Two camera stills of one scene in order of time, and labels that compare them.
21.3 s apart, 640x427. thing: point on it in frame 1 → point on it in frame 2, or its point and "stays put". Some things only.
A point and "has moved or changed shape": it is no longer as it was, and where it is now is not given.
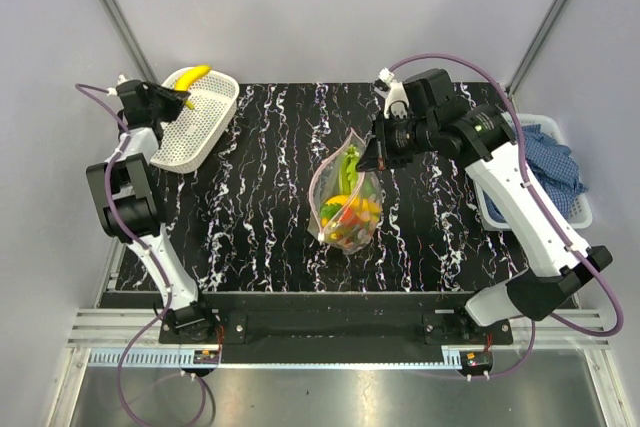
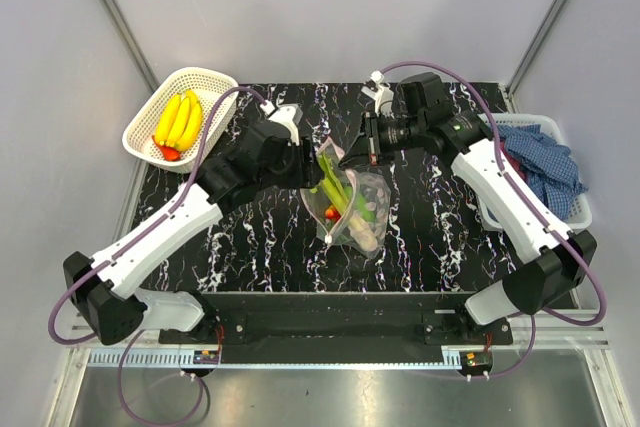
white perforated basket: x=192 y=135 stays put
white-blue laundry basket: x=581 y=215 stays put
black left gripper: x=173 y=98 → x=307 y=175
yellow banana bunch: x=371 y=210 → x=179 y=121
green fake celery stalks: x=349 y=173 has moved or changed shape
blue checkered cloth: x=553 y=165 stays put
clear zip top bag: x=345 y=204 has moved or changed shape
